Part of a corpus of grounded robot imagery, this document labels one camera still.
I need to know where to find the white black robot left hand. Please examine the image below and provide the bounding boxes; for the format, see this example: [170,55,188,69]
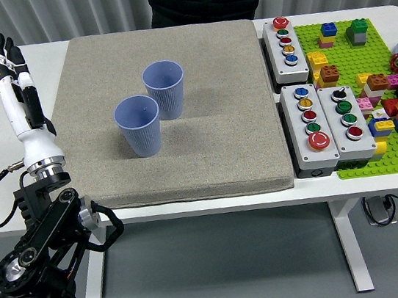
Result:
[0,26,67,172]

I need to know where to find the blue ribbed cup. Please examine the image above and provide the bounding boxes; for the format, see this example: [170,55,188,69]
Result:
[111,92,167,161]
[140,57,191,123]

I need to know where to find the white table leg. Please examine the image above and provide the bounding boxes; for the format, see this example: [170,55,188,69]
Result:
[70,225,117,298]
[327,196,375,295]

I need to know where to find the grey-brown fabric mat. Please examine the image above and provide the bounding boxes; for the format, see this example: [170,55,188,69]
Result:
[37,10,297,223]

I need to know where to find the five-button box, small red stop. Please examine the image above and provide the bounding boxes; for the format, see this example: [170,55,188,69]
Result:
[257,14,313,89]

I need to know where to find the five-button box, large red stop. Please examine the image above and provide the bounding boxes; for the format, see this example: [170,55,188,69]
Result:
[277,79,343,181]

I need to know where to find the large yellow toy brick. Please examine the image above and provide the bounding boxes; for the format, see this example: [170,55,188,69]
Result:
[305,50,330,75]

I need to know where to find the brown yellow brick stack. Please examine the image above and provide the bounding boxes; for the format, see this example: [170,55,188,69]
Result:
[311,63,343,90]

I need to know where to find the button box with black selector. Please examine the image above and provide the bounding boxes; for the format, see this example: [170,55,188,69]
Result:
[316,81,380,172]

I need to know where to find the blue yellow pink brick stack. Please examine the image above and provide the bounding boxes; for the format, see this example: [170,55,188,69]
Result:
[316,21,341,50]

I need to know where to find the green brick baseplate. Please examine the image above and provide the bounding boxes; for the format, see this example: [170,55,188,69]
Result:
[292,12,398,186]

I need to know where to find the pink toy brick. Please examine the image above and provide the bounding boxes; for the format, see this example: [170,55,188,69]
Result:
[356,95,375,115]

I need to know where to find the small yellow toy brick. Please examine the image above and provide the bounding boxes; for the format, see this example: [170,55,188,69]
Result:
[355,71,373,89]

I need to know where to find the green grey brick stack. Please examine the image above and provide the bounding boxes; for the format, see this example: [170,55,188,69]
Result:
[344,17,371,48]

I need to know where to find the yellow round toy brick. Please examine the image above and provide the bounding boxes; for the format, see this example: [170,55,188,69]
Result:
[370,139,390,162]

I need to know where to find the grey floor power strip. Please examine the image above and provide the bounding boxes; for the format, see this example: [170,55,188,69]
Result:
[362,194,398,228]

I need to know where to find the brown white brick stack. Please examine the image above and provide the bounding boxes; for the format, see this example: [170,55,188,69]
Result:
[361,72,392,100]

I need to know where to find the red toy brick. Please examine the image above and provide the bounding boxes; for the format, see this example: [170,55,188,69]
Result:
[380,98,398,119]

